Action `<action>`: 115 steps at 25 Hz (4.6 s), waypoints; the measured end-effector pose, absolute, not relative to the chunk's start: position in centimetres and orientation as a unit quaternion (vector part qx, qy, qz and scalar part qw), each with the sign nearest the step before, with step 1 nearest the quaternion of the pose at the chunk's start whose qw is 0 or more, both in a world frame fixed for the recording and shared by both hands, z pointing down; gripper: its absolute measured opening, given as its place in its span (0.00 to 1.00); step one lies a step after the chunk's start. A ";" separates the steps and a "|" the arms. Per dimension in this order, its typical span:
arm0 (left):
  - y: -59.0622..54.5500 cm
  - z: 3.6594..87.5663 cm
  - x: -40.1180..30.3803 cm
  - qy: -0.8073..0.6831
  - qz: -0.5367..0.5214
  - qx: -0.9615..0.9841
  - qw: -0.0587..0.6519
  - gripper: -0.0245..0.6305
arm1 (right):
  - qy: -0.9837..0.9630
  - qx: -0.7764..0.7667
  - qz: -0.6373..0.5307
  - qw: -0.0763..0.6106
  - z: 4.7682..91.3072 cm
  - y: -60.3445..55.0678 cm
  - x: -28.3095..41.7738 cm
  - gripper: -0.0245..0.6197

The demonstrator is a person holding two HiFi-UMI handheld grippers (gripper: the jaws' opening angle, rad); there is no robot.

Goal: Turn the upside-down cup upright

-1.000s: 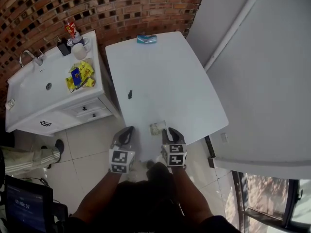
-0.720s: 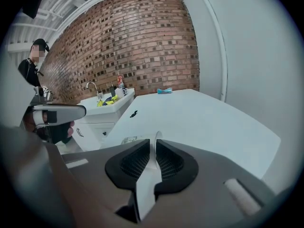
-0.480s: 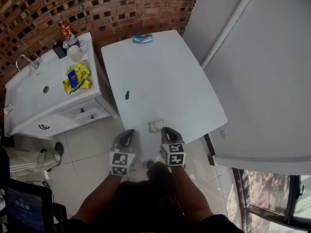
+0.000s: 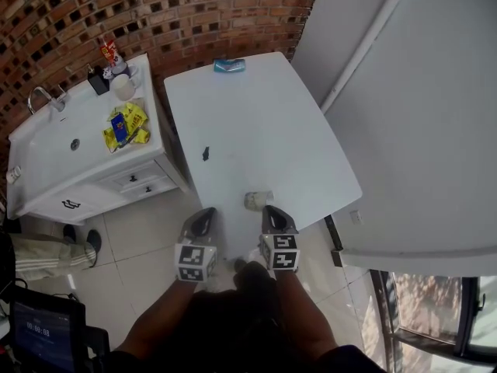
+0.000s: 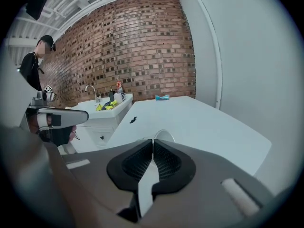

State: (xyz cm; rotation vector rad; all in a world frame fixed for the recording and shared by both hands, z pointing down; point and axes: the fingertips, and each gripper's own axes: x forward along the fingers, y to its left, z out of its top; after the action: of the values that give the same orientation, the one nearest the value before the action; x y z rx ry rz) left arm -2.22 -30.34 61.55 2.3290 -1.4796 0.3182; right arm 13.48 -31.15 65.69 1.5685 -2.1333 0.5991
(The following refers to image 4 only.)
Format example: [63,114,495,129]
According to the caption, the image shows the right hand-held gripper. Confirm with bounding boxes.
[259,204,301,274]

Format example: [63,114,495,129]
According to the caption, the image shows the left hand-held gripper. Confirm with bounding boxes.
[173,207,219,284]

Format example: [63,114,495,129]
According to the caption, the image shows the pale patterned cup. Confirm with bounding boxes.
[243,189,275,212]

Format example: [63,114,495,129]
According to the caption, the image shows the person's left forearm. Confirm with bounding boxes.
[115,277,200,361]

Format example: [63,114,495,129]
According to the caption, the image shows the person's right forearm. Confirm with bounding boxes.
[271,270,339,361]

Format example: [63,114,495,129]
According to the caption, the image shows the black table leg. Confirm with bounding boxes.
[323,213,345,268]

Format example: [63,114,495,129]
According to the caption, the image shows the person's dark clothing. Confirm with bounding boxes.
[103,260,389,373]

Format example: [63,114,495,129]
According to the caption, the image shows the yellow crumpled packets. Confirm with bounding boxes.
[101,102,151,151]

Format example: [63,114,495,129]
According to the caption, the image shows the blue small packet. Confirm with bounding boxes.
[109,113,130,144]

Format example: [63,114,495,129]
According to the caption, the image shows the white mug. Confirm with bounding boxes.
[109,73,141,102]

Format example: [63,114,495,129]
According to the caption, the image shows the white sink vanity cabinet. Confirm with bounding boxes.
[6,52,188,225]

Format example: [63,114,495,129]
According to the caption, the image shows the purple mug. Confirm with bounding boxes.
[109,61,140,81]

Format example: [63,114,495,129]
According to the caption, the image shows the black soap dispenser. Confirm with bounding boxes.
[85,64,111,96]

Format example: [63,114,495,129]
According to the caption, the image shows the red toothpaste packet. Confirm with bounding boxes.
[99,38,122,68]

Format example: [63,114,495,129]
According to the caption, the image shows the black tablet screen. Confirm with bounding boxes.
[8,285,87,373]

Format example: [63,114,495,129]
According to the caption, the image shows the chrome faucet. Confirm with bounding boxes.
[26,85,71,116]

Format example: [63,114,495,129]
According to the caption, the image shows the white wall pipe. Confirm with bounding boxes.
[319,0,415,114]

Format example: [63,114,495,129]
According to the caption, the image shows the black window frame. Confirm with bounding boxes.
[368,269,497,373]

